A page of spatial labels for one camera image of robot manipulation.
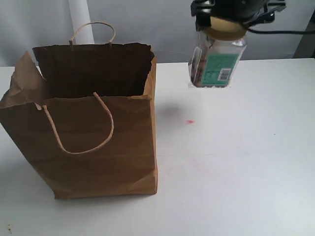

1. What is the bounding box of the brown paper bag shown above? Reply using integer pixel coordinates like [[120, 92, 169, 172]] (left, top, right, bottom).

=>
[[0, 21, 158, 200]]

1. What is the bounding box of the black cable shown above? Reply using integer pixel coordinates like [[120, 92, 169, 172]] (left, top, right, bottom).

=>
[[242, 21, 315, 35]]

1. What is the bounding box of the white backdrop curtain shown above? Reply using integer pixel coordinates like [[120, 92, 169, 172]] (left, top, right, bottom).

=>
[[0, 0, 315, 67]]

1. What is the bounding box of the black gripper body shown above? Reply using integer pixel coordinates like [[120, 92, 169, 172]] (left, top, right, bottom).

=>
[[190, 0, 286, 25]]

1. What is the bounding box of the clear jar with gold lid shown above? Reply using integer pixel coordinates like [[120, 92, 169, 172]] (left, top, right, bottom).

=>
[[188, 16, 248, 89]]

